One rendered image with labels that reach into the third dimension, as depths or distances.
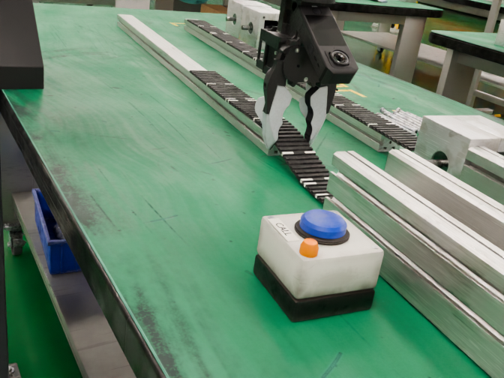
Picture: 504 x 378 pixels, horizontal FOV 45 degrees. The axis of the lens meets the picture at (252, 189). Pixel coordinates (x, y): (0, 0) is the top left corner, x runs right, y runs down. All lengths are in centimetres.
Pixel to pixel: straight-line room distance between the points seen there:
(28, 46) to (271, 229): 66
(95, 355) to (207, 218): 73
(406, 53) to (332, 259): 327
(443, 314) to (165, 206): 31
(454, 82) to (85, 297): 178
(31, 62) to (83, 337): 61
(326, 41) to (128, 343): 43
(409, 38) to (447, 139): 294
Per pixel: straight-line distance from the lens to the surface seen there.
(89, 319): 143
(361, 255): 50
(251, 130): 91
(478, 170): 77
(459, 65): 266
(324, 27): 77
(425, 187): 64
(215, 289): 53
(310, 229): 50
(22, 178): 201
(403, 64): 373
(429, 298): 55
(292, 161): 79
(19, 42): 108
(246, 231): 63
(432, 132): 81
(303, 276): 48
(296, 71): 79
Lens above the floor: 107
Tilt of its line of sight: 23 degrees down
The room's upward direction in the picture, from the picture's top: 8 degrees clockwise
